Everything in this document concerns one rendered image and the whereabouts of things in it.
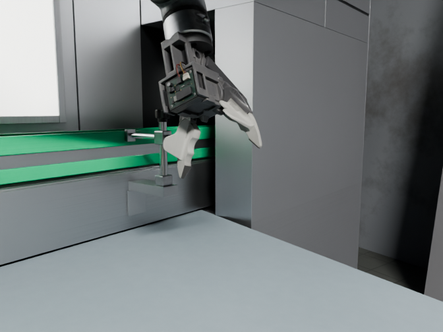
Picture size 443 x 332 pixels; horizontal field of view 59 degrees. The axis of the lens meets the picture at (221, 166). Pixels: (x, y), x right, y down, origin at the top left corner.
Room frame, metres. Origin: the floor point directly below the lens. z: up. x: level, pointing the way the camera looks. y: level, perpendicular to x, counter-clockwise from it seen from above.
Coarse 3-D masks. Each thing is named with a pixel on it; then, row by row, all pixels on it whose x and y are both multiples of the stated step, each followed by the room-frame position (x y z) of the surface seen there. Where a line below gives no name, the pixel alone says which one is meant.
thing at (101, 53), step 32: (64, 0) 0.95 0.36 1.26; (96, 0) 1.02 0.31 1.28; (128, 0) 1.09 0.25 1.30; (64, 32) 0.95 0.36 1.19; (96, 32) 1.02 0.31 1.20; (128, 32) 1.09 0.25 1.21; (160, 32) 1.18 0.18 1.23; (64, 64) 0.95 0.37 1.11; (96, 64) 1.01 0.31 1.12; (128, 64) 1.09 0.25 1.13; (160, 64) 1.18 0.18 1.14; (96, 96) 1.01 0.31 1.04; (128, 96) 1.09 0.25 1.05; (160, 96) 1.18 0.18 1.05; (0, 128) 0.83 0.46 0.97; (32, 128) 0.88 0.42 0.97; (64, 128) 0.94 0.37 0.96; (96, 128) 1.01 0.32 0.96
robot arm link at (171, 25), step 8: (168, 16) 0.65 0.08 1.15; (176, 16) 0.64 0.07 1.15; (184, 16) 0.63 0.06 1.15; (192, 16) 0.64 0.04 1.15; (200, 16) 0.65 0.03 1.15; (168, 24) 0.64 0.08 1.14; (176, 24) 0.63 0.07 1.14; (184, 24) 0.63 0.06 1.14; (192, 24) 0.63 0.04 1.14; (200, 24) 0.64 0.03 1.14; (208, 24) 0.66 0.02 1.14; (168, 32) 0.64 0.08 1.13; (184, 32) 0.63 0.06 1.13; (192, 32) 0.63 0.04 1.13; (200, 32) 0.63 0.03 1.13; (208, 32) 0.64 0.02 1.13
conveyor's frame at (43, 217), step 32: (0, 192) 0.63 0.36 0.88; (32, 192) 0.67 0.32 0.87; (64, 192) 0.71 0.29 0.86; (96, 192) 0.76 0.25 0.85; (192, 192) 0.98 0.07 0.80; (0, 224) 0.62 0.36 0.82; (32, 224) 0.66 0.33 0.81; (64, 224) 0.71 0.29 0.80; (96, 224) 0.76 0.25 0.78; (128, 224) 0.82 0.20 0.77; (0, 256) 0.62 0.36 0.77
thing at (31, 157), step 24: (0, 144) 0.65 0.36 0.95; (24, 144) 0.68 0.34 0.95; (48, 144) 0.71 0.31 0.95; (72, 144) 0.75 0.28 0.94; (96, 144) 0.79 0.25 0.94; (120, 144) 0.83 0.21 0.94; (144, 144) 0.89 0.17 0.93; (0, 168) 0.65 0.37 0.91; (24, 168) 0.68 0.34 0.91; (48, 168) 0.71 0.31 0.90; (72, 168) 0.75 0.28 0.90; (96, 168) 0.79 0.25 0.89; (120, 168) 0.83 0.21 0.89
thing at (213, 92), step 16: (176, 32) 0.61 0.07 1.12; (176, 48) 0.62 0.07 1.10; (192, 48) 0.63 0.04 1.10; (208, 48) 0.65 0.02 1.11; (176, 64) 0.60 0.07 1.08; (192, 64) 0.57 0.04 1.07; (160, 80) 0.61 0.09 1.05; (176, 80) 0.59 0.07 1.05; (192, 80) 0.57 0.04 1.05; (208, 80) 0.60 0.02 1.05; (176, 96) 0.58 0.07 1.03; (192, 96) 0.56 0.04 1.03; (208, 96) 0.57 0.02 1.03; (176, 112) 0.59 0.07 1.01; (192, 112) 0.61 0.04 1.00; (208, 112) 0.62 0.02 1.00
